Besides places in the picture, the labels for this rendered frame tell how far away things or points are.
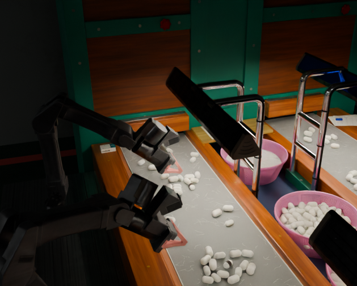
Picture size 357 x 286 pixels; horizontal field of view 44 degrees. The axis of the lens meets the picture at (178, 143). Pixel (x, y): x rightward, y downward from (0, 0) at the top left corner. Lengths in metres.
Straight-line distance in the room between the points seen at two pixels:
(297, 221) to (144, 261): 0.51
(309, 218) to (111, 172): 0.72
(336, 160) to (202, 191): 0.58
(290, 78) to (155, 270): 1.22
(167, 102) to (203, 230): 0.71
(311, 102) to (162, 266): 1.20
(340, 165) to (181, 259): 0.81
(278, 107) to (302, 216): 0.68
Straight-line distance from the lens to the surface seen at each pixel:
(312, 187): 1.67
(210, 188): 1.59
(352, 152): 1.94
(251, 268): 1.25
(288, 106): 2.08
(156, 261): 1.25
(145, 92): 1.86
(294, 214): 1.50
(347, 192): 1.61
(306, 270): 1.26
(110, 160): 1.75
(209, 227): 1.41
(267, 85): 2.07
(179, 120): 1.87
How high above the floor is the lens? 1.60
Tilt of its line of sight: 27 degrees down
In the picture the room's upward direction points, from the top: 1 degrees counter-clockwise
